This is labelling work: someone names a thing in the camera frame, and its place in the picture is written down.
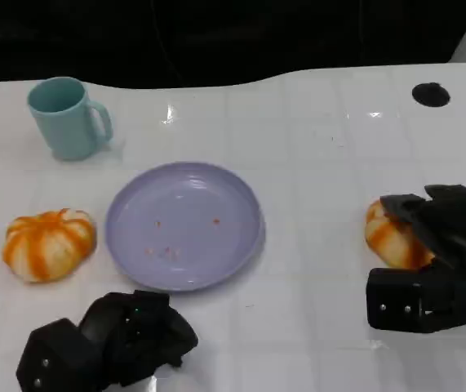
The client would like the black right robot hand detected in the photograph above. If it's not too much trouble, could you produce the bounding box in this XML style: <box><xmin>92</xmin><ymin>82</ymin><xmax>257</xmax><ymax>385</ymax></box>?
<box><xmin>379</xmin><ymin>184</ymin><xmax>466</xmax><ymax>266</ymax></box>

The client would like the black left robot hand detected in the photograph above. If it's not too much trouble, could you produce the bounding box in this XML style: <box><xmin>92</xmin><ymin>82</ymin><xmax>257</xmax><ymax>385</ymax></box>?
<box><xmin>78</xmin><ymin>288</ymin><xmax>199</xmax><ymax>388</ymax></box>

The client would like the orange white toy bread roll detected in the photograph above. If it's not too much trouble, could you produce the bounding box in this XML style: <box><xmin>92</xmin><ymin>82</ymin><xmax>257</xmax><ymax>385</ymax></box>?
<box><xmin>2</xmin><ymin>207</ymin><xmax>97</xmax><ymax>284</ymax></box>
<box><xmin>364</xmin><ymin>198</ymin><xmax>436</xmax><ymax>270</ymax></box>

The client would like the lilac plate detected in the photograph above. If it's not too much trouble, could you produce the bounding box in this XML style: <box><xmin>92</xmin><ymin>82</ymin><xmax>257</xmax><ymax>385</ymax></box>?
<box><xmin>104</xmin><ymin>161</ymin><xmax>266</xmax><ymax>293</ymax></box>

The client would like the black round table grommet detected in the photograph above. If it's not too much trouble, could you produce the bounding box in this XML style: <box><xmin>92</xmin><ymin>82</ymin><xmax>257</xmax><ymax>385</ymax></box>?
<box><xmin>411</xmin><ymin>82</ymin><xmax>451</xmax><ymax>108</ymax></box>

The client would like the pale green mug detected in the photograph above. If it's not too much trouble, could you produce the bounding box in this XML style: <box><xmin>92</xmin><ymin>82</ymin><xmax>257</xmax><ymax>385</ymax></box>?
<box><xmin>26</xmin><ymin>76</ymin><xmax>114</xmax><ymax>162</ymax></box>

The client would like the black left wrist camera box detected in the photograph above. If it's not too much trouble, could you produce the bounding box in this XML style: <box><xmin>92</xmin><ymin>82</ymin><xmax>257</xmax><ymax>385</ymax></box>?
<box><xmin>15</xmin><ymin>317</ymin><xmax>105</xmax><ymax>392</ymax></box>

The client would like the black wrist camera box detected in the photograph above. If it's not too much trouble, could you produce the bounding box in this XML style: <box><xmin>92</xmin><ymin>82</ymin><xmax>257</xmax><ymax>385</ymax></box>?
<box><xmin>366</xmin><ymin>261</ymin><xmax>466</xmax><ymax>334</ymax></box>
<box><xmin>15</xmin><ymin>317</ymin><xmax>105</xmax><ymax>392</ymax></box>

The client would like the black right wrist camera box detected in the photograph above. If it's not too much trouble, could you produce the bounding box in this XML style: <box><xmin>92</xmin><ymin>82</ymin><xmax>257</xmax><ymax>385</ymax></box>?
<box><xmin>366</xmin><ymin>261</ymin><xmax>466</xmax><ymax>334</ymax></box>

